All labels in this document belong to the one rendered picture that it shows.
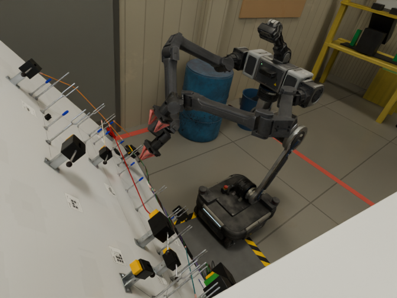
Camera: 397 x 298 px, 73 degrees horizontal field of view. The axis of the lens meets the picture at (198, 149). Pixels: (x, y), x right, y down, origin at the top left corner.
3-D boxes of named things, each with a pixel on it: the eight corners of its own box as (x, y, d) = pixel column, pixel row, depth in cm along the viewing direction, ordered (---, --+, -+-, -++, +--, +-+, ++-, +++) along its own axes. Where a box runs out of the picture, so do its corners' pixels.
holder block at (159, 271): (158, 290, 72) (179, 272, 72) (149, 263, 79) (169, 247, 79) (168, 295, 74) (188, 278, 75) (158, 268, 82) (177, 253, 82)
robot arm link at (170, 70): (181, 46, 137) (169, 49, 145) (171, 45, 133) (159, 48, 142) (182, 131, 144) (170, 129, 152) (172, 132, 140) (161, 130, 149)
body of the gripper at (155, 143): (152, 154, 140) (162, 145, 139) (143, 141, 144) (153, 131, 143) (159, 157, 146) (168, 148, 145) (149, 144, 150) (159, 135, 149)
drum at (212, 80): (200, 115, 394) (212, 54, 341) (227, 135, 363) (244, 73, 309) (168, 124, 361) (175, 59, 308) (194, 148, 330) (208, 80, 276)
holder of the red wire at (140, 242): (142, 268, 72) (173, 242, 73) (132, 233, 83) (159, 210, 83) (153, 274, 75) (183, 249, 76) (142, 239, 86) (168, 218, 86)
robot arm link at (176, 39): (175, 26, 134) (164, 31, 142) (169, 53, 134) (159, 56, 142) (235, 60, 163) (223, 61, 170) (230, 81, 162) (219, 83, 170)
